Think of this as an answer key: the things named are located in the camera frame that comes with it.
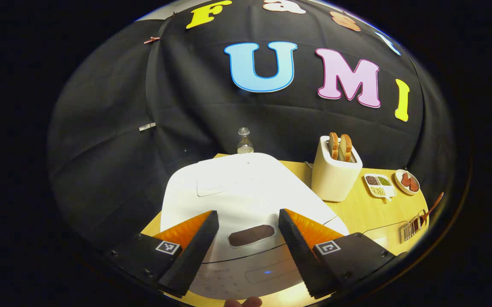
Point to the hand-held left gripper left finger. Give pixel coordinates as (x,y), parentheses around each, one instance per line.
(192,251)

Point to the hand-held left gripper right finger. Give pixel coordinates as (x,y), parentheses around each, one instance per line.
(299,251)

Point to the white rice cooker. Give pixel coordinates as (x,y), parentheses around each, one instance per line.
(246,183)

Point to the brown wooden spoon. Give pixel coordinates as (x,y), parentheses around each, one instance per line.
(433,207)

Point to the white toaster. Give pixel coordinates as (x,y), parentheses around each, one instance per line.
(333,181)

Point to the white divided grain dish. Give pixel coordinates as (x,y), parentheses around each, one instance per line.
(390,189)

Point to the toasted bread slice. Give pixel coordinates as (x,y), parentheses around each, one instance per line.
(334,146)
(346,148)

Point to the small clear glass bottle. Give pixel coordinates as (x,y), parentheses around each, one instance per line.
(245,143)

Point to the round white plate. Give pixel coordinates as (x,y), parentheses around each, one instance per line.
(399,181)

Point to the red meat piece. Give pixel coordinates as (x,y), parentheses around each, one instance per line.
(414,184)
(406,179)

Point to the white cloth clip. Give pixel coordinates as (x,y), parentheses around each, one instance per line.
(147,126)

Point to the black backdrop cloth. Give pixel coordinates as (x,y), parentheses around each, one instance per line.
(101,128)

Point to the red cloth clip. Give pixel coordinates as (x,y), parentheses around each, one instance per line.
(151,40)

